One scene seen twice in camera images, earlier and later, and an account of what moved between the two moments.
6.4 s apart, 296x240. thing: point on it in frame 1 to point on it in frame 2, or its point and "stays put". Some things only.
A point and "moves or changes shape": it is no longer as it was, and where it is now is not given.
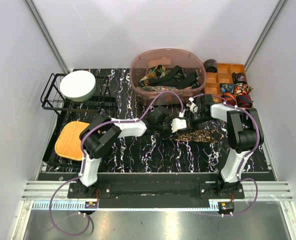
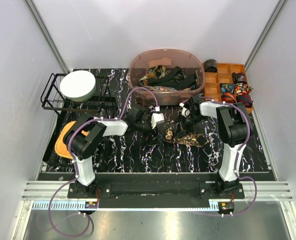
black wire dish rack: [102, 100] stays put
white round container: [78, 85] stays put
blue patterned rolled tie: [227, 88] stays put
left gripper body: [164, 129] to [144, 127]
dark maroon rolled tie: [238, 77] stays put
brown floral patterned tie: [203, 136] moves or changes shape
